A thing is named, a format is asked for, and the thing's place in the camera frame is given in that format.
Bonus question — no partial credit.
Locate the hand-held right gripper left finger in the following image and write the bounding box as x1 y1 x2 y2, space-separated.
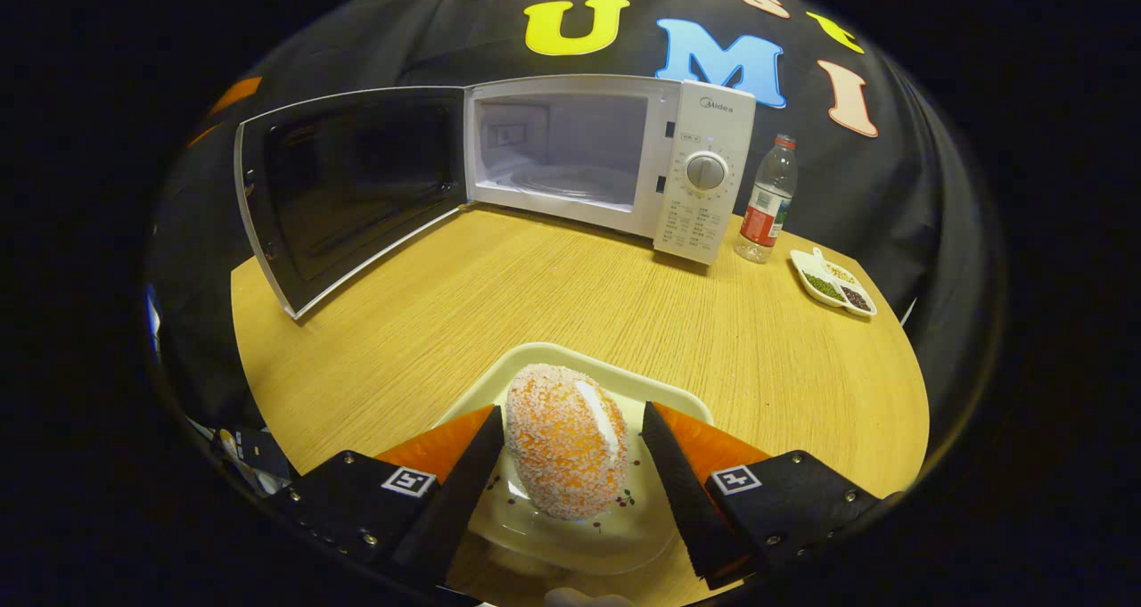
266 404 505 587

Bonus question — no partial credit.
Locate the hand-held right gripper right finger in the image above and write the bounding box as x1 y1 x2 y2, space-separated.
642 401 892 590

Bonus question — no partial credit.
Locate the orange crumbed bread roll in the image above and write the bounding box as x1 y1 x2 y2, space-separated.
505 364 630 521

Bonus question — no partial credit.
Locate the pale green square plate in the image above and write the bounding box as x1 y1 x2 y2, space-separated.
437 342 714 577

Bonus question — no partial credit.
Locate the white microwave oven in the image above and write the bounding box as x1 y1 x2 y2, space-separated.
234 74 757 320

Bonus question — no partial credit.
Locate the glass microwave turntable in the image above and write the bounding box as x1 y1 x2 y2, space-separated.
506 165 627 203

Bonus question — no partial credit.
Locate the black backdrop cloth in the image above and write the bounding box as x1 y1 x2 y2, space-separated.
147 0 1004 465

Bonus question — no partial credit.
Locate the white divided dish of beans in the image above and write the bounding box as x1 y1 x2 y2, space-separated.
790 248 878 318

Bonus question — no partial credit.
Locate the clear bottle with red label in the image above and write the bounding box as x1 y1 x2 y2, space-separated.
735 135 799 264

